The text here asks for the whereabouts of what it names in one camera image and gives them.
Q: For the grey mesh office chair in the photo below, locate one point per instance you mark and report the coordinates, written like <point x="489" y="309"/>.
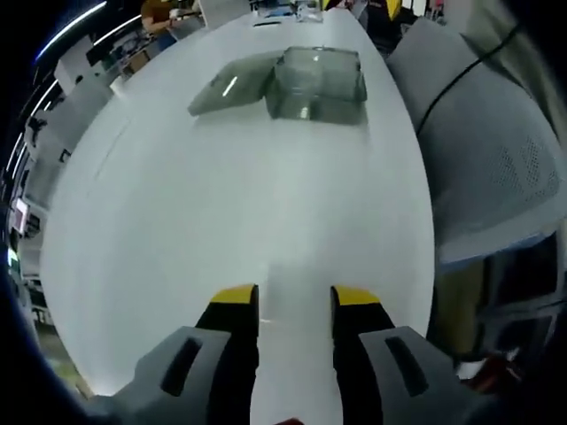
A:
<point x="478" y="177"/>

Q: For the grey transparent guide fixture box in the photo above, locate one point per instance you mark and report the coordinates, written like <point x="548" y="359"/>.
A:
<point x="310" y="84"/>

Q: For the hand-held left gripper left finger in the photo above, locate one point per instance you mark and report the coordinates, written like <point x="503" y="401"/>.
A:
<point x="177" y="376"/>

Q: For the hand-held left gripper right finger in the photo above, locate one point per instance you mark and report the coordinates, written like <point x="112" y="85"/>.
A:
<point x="398" y="376"/>

